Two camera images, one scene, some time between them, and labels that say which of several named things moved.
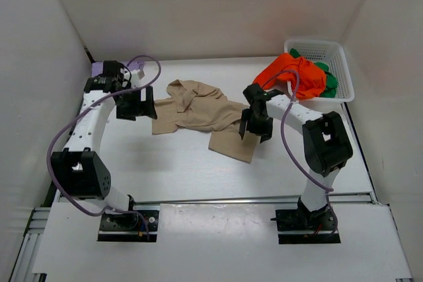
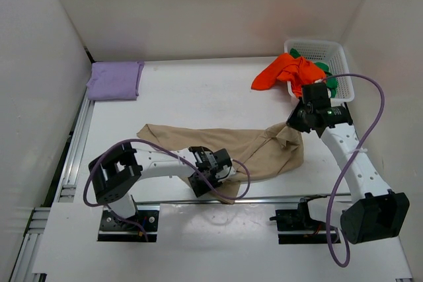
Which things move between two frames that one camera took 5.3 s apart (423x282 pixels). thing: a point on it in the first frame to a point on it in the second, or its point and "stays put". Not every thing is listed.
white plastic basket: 332,53 stays put
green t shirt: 331,82 stays put
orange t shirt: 308,80 stays put
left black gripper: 139,104 to 201,187
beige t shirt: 207,109 to 254,152
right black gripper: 256,122 to 295,120
